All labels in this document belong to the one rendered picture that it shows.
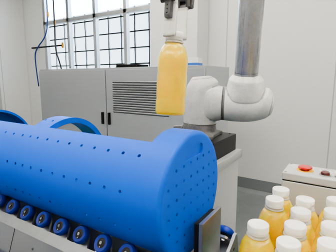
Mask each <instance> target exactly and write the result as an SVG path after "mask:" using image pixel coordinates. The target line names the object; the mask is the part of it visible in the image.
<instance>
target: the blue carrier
mask: <svg viewBox="0 0 336 252"><path fill-rule="evenodd" d="M66 124H73V125H75V126H76V127H78V128H79V129H80V130H81V131H82V132H78V131H71V130H64V129H57V128H59V127H61V126H63V125H66ZM217 182H218V165H217V157H216V152H215V149H214V146H213V143H212V141H211V140H210V138H209V137H208V136H207V135H206V134H205V133H204V132H202V131H199V130H192V129H183V128H169V129H167V130H165V131H163V132H162V133H160V134H159V135H158V136H157V137H156V138H155V139H154V140H153V142H149V141H142V140H135V139H128V138H121V137H114V136H107V135H101V133H100V132H99V130H98V129H97V128H96V127H95V126H94V125H93V124H92V123H91V122H89V121H87V120H85V119H82V118H78V117H68V116H53V117H50V118H47V119H44V120H42V121H41V122H39V123H37V124H36V125H29V124H27V122H26V121H25V120H24V119H23V118H22V117H20V116H19V115H17V114H16V113H14V112H11V111H8V110H1V109H0V194H3V195H5V196H8V197H11V198H13V199H16V200H19V201H21V202H24V203H26V204H29V205H32V206H34V207H37V208H40V209H42V210H45V211H47V212H50V213H53V214H55V215H58V216H60V217H63V218H66V219H68V220H71V221H74V222H76V223H79V224H81V225H84V226H87V227H89V228H92V229H95V230H97V231H100V232H102V233H105V234H108V235H110V236H113V237H116V238H118V239H121V240H123V241H126V242H129V243H131V244H134V245H137V246H139V247H142V248H144V249H147V250H150V251H152V252H191V251H192V250H193V249H194V225H195V223H196V222H197V221H198V220H199V219H200V218H201V217H202V216H203V215H204V214H205V213H206V212H208V211H209V210H210V209H213V207H214V202H215V197H216V191H217Z"/></svg>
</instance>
